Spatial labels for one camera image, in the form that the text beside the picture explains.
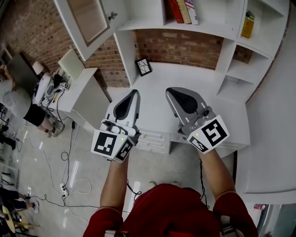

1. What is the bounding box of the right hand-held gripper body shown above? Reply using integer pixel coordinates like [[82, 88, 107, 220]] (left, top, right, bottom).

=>
[[177, 105, 230, 154]]

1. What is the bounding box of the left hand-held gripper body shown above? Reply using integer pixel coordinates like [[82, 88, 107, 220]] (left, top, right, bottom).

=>
[[90, 114, 142, 164]]

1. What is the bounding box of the white glass-panel cabinet door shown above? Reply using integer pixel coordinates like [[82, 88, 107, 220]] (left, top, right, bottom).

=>
[[53, 0, 117, 62]]

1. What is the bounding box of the person's left forearm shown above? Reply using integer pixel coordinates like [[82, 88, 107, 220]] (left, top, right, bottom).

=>
[[99, 154, 130, 212]]

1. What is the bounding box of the person's right forearm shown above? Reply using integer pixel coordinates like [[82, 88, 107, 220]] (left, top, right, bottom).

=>
[[198, 146, 237, 202]]

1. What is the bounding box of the white side cabinet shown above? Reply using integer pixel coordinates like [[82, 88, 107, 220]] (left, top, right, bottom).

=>
[[47, 67, 111, 131]]

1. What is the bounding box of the white shelf cabinet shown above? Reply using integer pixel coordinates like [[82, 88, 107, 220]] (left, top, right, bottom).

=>
[[101, 0, 290, 104]]

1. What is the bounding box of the white desk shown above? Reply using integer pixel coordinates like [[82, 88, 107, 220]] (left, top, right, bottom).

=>
[[107, 61, 251, 161]]

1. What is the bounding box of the white power strip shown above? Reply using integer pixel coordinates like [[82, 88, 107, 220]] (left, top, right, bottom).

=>
[[59, 182, 70, 198]]

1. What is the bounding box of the white flat board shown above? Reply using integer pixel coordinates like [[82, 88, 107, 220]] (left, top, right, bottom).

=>
[[57, 48, 86, 82]]

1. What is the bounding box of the white gripper device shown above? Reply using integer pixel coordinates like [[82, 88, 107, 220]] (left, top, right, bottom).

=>
[[31, 71, 70, 107]]

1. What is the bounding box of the flag-print book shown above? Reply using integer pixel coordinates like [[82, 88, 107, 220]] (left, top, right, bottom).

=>
[[184, 0, 199, 25]]

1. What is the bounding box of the tan book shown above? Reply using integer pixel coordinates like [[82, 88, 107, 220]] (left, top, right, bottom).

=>
[[176, 0, 192, 25]]

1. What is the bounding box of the red book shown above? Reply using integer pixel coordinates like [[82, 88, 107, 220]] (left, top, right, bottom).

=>
[[167, 0, 185, 24]]

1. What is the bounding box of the yellow bottle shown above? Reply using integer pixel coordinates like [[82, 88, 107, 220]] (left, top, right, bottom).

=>
[[240, 10, 255, 39]]

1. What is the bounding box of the person's red shirt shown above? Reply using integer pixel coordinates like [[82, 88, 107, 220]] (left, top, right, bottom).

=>
[[82, 183, 259, 237]]

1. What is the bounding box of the black floor cable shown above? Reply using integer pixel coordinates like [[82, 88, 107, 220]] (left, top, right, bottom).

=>
[[27, 91, 102, 209]]

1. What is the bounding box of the black picture frame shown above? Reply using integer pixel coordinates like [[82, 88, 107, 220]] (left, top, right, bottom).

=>
[[135, 57, 154, 77]]

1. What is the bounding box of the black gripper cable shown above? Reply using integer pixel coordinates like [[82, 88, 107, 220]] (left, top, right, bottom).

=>
[[198, 158, 210, 209], [125, 178, 142, 210]]

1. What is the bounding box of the white floor cable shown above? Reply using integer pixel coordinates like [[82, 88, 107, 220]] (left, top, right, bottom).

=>
[[66, 178, 93, 218]]

